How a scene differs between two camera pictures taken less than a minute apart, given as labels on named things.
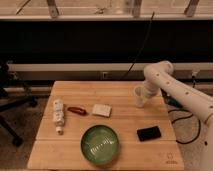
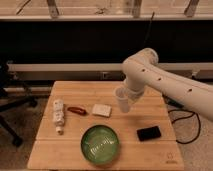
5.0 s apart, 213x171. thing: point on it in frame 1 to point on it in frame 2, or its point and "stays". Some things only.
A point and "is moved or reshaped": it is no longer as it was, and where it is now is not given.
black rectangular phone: [149, 133] stays
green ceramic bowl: [99, 144] stays
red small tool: [79, 110] stays
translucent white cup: [139, 93] is moved or reshaped
